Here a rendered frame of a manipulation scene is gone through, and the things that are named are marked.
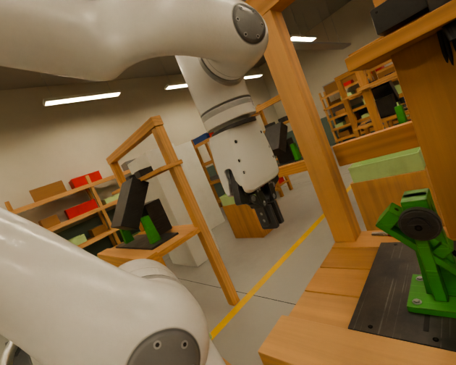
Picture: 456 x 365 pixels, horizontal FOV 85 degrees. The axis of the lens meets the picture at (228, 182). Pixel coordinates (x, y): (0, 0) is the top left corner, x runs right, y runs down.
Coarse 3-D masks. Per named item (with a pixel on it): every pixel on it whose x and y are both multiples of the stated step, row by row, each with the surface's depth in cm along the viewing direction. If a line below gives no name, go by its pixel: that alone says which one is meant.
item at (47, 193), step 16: (80, 176) 564; (96, 176) 585; (112, 176) 599; (32, 192) 506; (48, 192) 522; (64, 192) 534; (80, 208) 552; (96, 208) 568; (48, 224) 512; (64, 224) 520; (80, 240) 541; (96, 240) 552; (112, 240) 616
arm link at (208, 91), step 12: (180, 60) 36; (192, 60) 34; (192, 72) 35; (204, 72) 33; (192, 84) 36; (204, 84) 34; (216, 84) 34; (228, 84) 34; (240, 84) 36; (192, 96) 38; (204, 96) 35; (216, 96) 35; (228, 96) 35; (240, 96) 35; (204, 108) 36
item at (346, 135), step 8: (392, 64) 780; (376, 72) 815; (352, 80) 899; (320, 96) 967; (328, 96) 943; (328, 104) 999; (336, 104) 934; (400, 104) 820; (336, 112) 957; (344, 112) 935; (328, 120) 975; (360, 120) 897; (392, 120) 862; (336, 128) 970; (336, 136) 985; (344, 136) 967; (352, 136) 935
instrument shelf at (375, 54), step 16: (432, 16) 58; (448, 16) 57; (400, 32) 63; (416, 32) 61; (432, 32) 63; (368, 48) 68; (384, 48) 66; (400, 48) 68; (352, 64) 72; (368, 64) 75
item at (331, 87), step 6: (348, 78) 939; (330, 84) 989; (336, 84) 975; (324, 90) 1012; (330, 90) 997; (336, 90) 983; (348, 90) 953; (354, 90) 940; (330, 96) 1006; (336, 96) 991; (360, 96) 934; (330, 102) 1014; (336, 102) 999
